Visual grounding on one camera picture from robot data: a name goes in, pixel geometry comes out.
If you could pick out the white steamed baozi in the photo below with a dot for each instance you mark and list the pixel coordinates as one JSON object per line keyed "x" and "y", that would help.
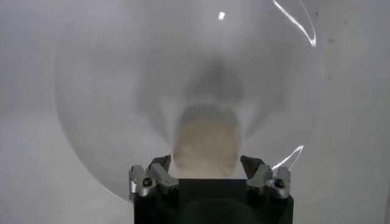
{"x": 207, "y": 146}

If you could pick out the white round plate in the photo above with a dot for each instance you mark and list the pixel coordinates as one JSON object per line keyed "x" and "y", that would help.
{"x": 106, "y": 106}

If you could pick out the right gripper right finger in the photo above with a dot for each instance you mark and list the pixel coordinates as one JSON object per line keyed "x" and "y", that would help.
{"x": 262, "y": 178}

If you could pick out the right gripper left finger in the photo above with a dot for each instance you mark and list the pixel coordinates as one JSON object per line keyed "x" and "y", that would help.
{"x": 158, "y": 178}

